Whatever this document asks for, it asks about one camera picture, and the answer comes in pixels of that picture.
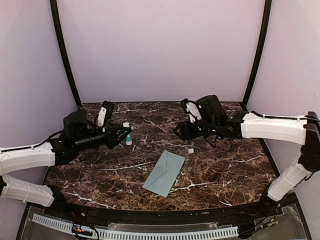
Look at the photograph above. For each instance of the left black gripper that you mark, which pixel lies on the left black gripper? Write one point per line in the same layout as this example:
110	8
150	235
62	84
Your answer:
112	134

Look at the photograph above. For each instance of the light blue envelope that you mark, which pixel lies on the light blue envelope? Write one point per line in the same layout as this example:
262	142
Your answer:
164	173

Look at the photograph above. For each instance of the black front table rail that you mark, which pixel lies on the black front table rail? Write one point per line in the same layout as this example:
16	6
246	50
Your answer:
240	214

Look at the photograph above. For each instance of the black frame post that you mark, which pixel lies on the black frame post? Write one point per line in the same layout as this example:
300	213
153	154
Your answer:
63	52
258	53

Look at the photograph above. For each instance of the left black frame post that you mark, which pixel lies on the left black frame post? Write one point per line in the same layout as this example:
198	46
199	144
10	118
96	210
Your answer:
63	52

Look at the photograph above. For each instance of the white slotted cable duct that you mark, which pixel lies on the white slotted cable duct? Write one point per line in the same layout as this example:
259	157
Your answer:
121	231

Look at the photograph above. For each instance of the small glue stick bottle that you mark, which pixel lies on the small glue stick bottle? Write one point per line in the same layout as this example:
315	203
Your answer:
128	138

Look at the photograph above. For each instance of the right black frame post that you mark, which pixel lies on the right black frame post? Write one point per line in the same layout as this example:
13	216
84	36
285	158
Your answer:
258	53

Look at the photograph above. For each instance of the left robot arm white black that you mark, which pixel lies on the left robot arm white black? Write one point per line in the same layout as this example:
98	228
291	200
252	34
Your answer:
62	147

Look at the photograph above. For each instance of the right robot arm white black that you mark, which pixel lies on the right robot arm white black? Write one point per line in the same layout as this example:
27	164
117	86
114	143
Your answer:
208	118

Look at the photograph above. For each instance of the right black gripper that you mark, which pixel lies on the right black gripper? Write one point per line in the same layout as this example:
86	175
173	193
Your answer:
187	133

